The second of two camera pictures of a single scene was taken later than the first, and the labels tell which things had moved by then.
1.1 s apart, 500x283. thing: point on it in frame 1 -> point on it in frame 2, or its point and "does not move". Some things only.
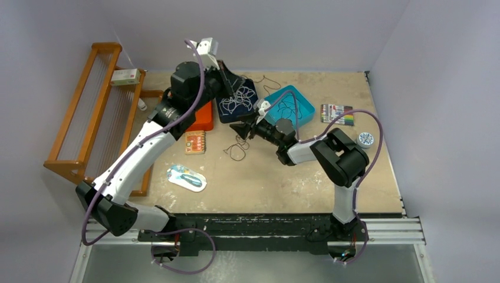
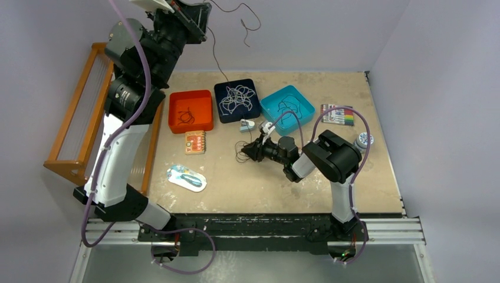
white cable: (242, 96) does not move
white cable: (243, 96) does not move
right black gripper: (243, 129) -> (255, 150)
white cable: (227, 105) does not move
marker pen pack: (329, 112) does not move
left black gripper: (230, 82) -> (192, 18)
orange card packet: (195, 142) does not move
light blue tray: (289, 103) does not move
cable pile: (239, 148) -> (237, 99)
